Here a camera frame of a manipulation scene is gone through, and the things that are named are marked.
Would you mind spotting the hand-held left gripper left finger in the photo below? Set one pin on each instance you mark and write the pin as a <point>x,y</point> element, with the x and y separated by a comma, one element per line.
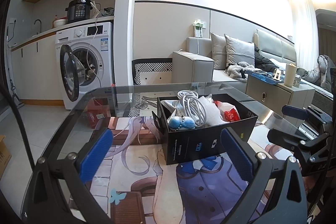
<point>95,153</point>

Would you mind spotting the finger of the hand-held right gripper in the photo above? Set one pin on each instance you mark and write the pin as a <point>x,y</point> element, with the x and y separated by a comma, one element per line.
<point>286,138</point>
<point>294,111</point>

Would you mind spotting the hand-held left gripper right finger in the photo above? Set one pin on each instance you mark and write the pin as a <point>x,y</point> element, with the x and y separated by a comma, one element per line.
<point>236,153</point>

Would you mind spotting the black cardboard box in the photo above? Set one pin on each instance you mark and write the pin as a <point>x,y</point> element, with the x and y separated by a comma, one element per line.
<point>204,142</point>

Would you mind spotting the red and white printed bag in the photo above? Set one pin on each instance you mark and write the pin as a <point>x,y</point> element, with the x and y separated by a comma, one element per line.
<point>231,113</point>

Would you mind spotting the white foam piece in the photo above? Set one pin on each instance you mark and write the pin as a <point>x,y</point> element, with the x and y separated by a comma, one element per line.
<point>214,113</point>

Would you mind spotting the beige side cabinet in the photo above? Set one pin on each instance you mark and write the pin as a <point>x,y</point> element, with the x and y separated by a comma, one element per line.
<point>278,98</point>

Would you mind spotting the small white box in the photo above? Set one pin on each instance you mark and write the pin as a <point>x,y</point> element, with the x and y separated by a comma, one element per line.
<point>298,81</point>

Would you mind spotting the white cylinder container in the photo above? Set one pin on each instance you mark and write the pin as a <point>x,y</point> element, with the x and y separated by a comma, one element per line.
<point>290,75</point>

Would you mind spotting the grey down jacket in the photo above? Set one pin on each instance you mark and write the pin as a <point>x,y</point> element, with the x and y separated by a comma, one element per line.
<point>323,71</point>

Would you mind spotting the blue tray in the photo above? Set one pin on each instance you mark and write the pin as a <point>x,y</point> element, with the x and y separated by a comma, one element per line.
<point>260,75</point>

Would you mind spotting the black jacket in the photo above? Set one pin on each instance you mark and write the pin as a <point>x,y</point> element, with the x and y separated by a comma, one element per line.
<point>263,61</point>

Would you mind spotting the printed table mat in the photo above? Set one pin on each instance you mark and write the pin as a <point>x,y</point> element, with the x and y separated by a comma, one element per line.
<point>147,187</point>

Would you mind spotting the grey furry cloth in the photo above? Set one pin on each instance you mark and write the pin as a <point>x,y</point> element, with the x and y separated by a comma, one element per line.
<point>236,70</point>

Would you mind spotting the grey cushion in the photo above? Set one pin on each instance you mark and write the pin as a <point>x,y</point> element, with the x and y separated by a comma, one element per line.
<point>218,52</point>
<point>240,52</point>

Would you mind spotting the white curtain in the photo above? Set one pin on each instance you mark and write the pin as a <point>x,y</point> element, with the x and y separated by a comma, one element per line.
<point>305,29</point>

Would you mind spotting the brown cardboard carton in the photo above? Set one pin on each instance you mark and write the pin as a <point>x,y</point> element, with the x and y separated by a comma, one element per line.
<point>4,158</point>

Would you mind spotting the white washing machine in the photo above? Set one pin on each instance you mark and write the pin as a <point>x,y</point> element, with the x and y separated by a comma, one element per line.
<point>101,56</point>

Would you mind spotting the beige sofa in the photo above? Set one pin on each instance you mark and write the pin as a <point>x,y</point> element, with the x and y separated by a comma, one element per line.
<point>191,66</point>

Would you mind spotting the kitchen counter cabinets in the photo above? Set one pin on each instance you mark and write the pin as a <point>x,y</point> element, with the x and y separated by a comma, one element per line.
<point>36,71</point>

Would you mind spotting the patterned back chair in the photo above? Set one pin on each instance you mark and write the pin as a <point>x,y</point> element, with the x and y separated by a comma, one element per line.
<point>152,67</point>

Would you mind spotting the white bowl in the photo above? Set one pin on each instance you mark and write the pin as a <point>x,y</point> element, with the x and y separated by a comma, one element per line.
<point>60,23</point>

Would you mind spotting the clutter on washing machine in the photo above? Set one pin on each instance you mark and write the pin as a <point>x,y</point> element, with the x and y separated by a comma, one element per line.
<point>108,12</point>

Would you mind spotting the kitchen faucet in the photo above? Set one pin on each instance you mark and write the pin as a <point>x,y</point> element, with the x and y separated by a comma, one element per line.
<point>38,23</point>

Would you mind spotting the black pressure cooker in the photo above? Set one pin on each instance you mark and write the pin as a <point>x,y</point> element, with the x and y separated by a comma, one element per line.
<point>80,11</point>

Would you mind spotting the wall power strip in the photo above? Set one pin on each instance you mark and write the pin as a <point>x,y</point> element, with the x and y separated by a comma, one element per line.
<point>199,28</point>

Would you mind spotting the wall outlet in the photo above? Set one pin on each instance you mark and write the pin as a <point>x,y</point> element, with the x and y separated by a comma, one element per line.
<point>12,21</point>

